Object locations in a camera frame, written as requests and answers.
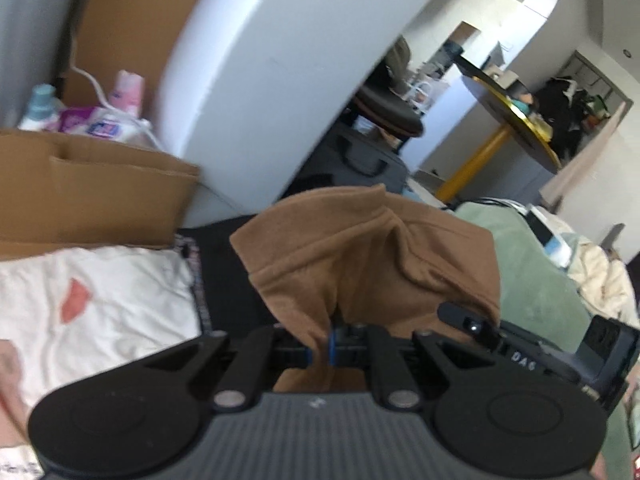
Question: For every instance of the black knit garment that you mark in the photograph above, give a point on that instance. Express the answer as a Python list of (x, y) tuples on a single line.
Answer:
[(227, 299)]

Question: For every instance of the light green blanket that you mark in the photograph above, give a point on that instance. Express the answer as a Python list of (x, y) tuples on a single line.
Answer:
[(556, 304)]

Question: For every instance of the black stool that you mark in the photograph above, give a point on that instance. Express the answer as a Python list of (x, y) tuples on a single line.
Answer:
[(387, 110)]

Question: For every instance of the cream bear print duvet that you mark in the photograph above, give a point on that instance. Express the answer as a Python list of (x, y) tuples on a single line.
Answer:
[(74, 313)]

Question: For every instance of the detergent bottle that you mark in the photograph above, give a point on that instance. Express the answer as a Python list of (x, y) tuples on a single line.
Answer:
[(43, 110)]

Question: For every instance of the brown cardboard sheet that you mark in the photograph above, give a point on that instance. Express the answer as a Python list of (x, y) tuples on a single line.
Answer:
[(61, 191)]

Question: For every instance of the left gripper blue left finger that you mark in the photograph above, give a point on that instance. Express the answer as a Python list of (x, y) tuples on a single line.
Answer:
[(233, 373)]

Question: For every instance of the white purple plastic bags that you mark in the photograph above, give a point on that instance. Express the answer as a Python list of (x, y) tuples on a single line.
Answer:
[(101, 123)]

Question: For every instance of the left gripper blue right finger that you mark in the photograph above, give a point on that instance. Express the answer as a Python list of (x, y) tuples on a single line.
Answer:
[(413, 372)]

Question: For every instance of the brown printed t-shirt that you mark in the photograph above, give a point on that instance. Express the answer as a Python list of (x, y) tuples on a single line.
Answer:
[(374, 257)]

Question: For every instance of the grey cabinet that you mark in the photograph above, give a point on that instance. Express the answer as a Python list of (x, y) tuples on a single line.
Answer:
[(30, 33)]

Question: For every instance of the pink bottle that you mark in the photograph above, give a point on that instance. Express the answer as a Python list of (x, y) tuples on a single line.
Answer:
[(128, 92)]

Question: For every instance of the black suitcase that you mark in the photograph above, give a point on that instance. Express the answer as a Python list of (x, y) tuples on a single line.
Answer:
[(345, 157)]

